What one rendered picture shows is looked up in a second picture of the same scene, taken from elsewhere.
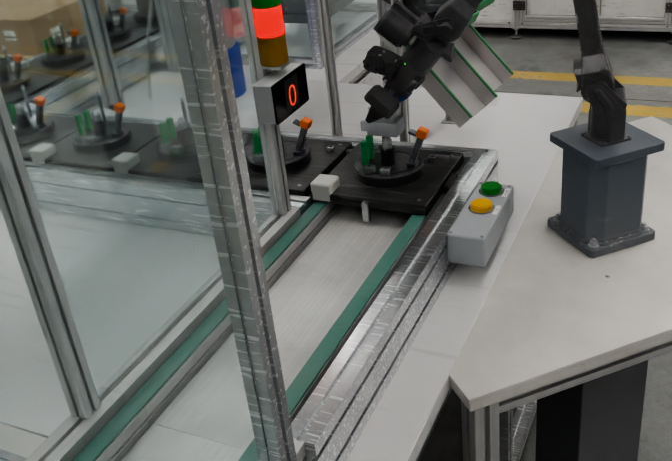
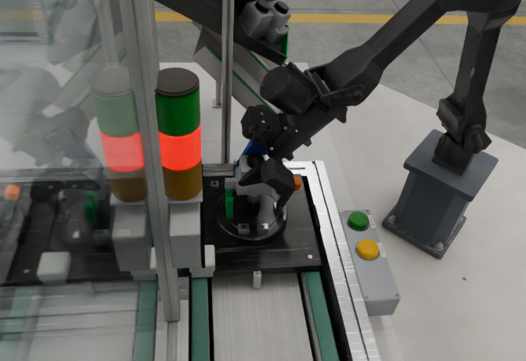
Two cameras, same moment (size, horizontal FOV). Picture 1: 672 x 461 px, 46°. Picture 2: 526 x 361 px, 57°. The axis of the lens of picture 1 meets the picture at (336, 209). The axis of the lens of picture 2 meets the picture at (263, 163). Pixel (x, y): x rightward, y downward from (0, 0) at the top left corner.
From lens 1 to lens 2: 99 cm
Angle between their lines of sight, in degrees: 33
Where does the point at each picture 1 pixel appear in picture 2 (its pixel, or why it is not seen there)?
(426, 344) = not seen: outside the picture
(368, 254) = (286, 337)
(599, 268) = (452, 270)
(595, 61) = (476, 108)
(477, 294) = (388, 339)
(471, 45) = not seen: hidden behind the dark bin
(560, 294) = (448, 314)
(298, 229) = (203, 333)
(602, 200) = (455, 217)
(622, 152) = (481, 180)
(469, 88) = not seen: hidden behind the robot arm
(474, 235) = (389, 294)
